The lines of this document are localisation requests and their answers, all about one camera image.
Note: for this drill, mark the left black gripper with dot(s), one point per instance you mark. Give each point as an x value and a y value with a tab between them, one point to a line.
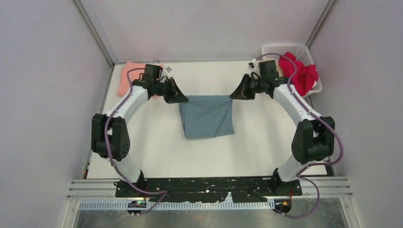
175	96

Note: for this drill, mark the beige t shirt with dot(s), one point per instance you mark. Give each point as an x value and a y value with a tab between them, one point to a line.
279	69

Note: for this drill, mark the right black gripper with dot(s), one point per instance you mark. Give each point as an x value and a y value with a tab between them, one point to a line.
242	93

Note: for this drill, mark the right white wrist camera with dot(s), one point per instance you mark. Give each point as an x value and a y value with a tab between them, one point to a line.
253	66

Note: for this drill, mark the white slotted cable duct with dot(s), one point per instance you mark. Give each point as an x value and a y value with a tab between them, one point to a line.
144	205

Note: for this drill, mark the folded salmon pink t shirt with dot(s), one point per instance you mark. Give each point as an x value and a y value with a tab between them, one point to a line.
124	82

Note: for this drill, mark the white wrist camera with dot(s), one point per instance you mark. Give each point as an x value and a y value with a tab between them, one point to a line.
253	66
165	73

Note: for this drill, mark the red t shirt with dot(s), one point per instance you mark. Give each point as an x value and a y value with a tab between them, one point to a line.
304	79

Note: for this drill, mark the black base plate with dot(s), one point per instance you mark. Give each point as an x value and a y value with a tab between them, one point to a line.
208	190

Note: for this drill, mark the blue t shirt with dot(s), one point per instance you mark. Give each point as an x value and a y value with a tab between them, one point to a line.
207	116

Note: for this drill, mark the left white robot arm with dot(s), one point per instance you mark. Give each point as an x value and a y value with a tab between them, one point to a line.
110	138

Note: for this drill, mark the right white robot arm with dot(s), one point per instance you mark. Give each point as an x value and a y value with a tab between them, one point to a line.
314	138

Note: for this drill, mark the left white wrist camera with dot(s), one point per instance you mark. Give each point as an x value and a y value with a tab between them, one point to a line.
165	73

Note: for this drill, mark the white plastic laundry basket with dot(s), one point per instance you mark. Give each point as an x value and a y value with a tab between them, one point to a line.
301	53

